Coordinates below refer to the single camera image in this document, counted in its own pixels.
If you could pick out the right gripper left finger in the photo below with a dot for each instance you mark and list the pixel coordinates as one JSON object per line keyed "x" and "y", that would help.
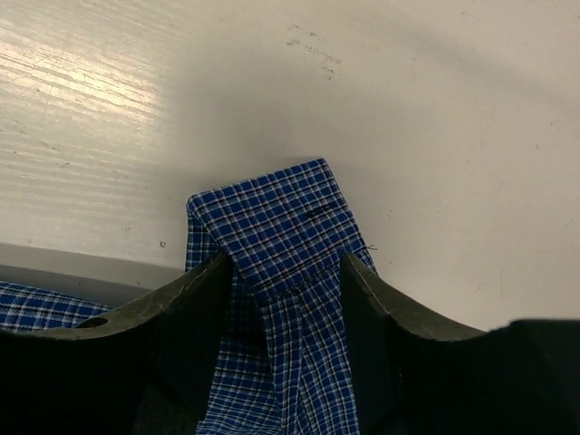
{"x": 143, "y": 368}

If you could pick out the blue checked long sleeve shirt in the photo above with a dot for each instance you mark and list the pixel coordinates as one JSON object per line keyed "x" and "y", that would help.
{"x": 282, "y": 365}

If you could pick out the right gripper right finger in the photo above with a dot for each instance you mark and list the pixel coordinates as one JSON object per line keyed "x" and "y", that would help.
{"x": 418, "y": 372}

